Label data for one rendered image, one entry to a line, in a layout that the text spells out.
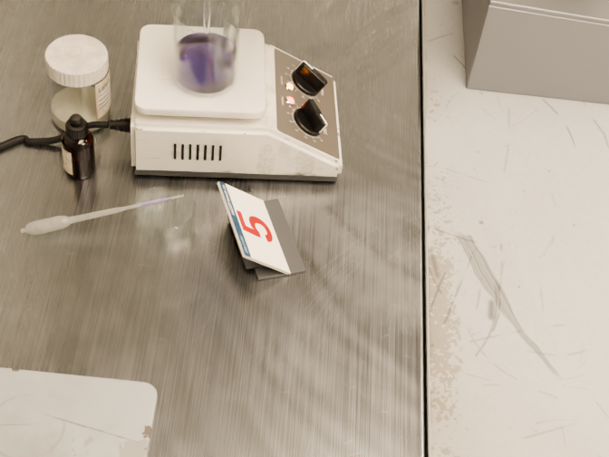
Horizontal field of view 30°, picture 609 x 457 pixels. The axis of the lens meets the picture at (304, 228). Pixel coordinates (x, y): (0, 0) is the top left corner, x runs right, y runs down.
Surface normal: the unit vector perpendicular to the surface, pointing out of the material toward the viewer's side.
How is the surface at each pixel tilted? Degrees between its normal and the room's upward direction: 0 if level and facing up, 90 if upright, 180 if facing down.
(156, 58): 0
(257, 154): 90
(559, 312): 0
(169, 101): 0
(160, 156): 90
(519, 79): 90
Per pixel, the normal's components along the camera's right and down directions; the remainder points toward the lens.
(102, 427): 0.09, -0.66
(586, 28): -0.06, 0.75
